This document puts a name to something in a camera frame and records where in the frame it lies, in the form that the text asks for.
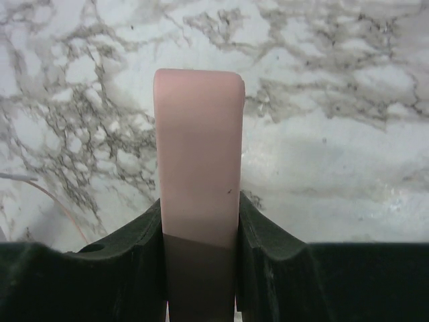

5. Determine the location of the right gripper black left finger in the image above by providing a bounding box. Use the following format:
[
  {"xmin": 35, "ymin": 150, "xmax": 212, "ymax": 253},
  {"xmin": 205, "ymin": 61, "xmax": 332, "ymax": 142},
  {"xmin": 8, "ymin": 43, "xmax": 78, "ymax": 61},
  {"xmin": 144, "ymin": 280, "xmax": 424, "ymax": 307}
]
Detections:
[{"xmin": 1, "ymin": 203, "xmax": 166, "ymax": 321}]

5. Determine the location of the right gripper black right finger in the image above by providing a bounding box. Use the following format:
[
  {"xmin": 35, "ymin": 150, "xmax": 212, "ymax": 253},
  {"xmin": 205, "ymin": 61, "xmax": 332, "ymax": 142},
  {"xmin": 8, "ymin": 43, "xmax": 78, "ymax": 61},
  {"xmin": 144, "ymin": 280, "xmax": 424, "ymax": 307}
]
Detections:
[{"xmin": 237, "ymin": 195, "xmax": 428, "ymax": 321}]

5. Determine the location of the pink power strip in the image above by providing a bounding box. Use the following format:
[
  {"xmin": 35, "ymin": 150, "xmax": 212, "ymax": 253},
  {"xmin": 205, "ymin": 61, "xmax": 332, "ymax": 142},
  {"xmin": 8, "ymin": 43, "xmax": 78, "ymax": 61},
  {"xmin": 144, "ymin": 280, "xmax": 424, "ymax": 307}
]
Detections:
[{"xmin": 154, "ymin": 69, "xmax": 245, "ymax": 321}]

